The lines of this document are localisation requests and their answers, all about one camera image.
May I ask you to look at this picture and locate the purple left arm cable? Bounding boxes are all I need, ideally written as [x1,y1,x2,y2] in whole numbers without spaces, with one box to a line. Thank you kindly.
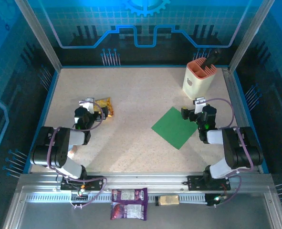
[46,99,108,210]

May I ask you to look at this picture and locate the purple snack packet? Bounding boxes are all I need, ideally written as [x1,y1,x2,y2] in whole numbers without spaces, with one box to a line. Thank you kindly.
[111,187,148,204]
[110,201,147,221]

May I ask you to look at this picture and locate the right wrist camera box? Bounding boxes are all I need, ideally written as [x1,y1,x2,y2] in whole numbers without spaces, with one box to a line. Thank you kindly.
[193,96,207,115]

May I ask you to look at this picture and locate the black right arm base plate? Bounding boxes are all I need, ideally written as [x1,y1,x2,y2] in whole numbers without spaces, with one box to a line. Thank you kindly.
[187,175,231,191]

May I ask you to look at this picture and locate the tan rectangular packet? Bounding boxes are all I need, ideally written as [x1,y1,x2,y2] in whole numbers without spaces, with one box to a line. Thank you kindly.
[155,194,180,207]

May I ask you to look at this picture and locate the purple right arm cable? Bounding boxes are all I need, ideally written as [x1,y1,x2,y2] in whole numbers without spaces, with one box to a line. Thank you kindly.
[202,97,254,208]

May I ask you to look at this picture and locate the slotted grey cable duct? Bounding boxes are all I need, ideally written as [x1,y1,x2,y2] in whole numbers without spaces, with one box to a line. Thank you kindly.
[25,192,208,204]

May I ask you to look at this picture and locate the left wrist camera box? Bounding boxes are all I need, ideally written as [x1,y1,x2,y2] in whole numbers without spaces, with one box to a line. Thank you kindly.
[78,97,95,115]

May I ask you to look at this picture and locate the black knife handle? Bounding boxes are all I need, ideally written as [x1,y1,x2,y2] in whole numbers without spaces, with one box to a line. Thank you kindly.
[202,48,221,72]

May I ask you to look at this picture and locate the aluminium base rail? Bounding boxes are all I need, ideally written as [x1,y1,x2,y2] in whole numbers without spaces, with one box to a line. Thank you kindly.
[16,171,275,194]

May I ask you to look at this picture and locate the cream knife holder orange top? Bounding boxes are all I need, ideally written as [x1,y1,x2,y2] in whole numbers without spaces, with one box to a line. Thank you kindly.
[182,57,218,100]

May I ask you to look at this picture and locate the aluminium side rail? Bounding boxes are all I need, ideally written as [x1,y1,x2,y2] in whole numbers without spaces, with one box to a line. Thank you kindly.
[221,67,263,174]

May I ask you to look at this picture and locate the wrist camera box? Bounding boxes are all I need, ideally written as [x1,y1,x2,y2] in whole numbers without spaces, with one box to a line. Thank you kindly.
[193,96,207,115]
[78,97,95,115]

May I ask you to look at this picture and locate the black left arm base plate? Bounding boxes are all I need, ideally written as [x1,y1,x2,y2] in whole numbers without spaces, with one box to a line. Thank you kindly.
[60,175,104,191]

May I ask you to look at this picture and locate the small circuit board with LED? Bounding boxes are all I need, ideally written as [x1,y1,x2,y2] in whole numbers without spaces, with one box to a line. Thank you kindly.
[70,187,89,199]
[206,193,227,208]

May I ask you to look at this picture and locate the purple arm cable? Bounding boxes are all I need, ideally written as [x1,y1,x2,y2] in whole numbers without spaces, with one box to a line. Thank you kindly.
[46,99,108,210]
[202,97,254,208]

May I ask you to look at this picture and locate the aluminium frame post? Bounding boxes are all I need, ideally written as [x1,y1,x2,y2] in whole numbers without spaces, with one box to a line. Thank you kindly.
[13,0,62,72]
[228,0,276,72]

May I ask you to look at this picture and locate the yellow snack bag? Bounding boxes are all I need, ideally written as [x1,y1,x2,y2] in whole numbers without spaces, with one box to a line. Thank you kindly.
[93,96,115,119]

